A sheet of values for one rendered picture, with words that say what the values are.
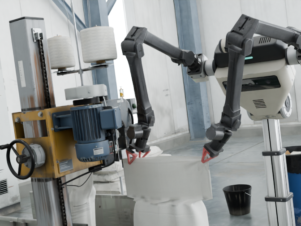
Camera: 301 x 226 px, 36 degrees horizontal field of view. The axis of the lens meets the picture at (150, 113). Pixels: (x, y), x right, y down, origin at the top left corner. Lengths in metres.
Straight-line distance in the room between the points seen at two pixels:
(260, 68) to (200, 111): 8.65
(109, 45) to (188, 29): 8.95
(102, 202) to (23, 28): 1.32
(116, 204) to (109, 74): 5.43
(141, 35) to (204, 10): 9.06
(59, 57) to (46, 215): 0.76
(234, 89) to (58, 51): 0.89
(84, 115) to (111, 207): 1.08
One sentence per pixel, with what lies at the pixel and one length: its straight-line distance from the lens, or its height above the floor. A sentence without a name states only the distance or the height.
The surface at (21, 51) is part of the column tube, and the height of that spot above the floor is 1.61.
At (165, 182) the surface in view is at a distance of 2.24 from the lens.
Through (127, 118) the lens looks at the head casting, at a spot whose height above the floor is 1.22.
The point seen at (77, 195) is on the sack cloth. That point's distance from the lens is 2.61.
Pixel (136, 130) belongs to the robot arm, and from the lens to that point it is 2.24.
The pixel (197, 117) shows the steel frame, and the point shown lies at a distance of 11.04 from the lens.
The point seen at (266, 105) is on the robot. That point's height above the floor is 1.21.
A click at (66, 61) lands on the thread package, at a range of 2.32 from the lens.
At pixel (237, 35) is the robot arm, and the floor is 1.54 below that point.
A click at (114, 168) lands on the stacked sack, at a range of 5.07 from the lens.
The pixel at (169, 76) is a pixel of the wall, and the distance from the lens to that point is 10.51.
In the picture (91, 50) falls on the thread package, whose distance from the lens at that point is 2.14.
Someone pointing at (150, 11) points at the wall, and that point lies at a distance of 10.26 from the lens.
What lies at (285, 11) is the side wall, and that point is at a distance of 10.41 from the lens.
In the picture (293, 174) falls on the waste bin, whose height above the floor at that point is 0.47.
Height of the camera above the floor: 1.37
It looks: 3 degrees down
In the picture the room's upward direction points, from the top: 7 degrees counter-clockwise
